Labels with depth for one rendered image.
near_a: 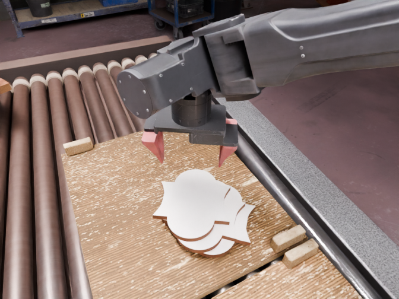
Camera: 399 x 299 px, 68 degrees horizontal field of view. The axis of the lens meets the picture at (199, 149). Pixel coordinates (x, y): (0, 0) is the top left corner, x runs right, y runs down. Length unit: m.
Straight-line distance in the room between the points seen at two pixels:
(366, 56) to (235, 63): 0.12
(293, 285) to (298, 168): 0.28
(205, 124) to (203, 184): 0.15
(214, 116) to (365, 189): 1.71
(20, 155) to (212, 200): 0.48
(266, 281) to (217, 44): 0.35
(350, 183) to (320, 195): 1.42
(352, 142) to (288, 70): 2.12
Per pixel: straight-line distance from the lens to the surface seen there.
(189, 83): 0.33
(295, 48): 0.27
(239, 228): 0.51
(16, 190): 0.71
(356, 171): 2.16
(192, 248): 0.47
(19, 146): 0.82
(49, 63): 1.12
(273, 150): 0.72
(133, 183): 0.61
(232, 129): 0.45
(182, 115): 0.40
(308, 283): 0.51
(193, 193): 0.52
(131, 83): 0.33
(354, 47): 0.26
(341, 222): 0.62
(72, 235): 0.59
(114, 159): 0.67
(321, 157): 2.16
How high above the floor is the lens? 1.38
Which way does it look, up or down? 42 degrees down
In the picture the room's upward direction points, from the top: straight up
